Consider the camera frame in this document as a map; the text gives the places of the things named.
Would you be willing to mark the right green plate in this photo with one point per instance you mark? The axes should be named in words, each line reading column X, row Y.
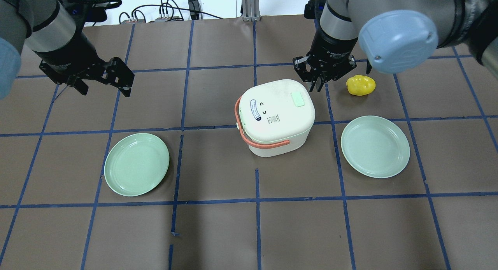
column 375, row 147

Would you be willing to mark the yellow bell pepper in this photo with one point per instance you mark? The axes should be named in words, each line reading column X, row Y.
column 360, row 85

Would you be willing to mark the black power adapter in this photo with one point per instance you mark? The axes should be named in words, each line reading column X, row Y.
column 194, row 9

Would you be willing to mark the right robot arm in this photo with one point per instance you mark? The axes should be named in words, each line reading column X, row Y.
column 395, row 35

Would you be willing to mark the white rice cooker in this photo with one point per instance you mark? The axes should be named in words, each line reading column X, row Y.
column 275, row 118

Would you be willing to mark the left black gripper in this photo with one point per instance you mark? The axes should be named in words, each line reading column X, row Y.
column 71, row 52

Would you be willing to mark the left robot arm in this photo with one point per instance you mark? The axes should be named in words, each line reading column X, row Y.
column 52, row 29

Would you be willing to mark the left green plate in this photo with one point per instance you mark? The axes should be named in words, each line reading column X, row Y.
column 136, row 164

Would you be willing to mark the aluminium frame post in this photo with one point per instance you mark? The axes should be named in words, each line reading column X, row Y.
column 251, row 10

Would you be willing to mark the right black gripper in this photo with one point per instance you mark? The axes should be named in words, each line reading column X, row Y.
column 333, row 48

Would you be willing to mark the green plate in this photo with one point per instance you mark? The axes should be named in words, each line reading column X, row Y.
column 375, row 147
column 136, row 164

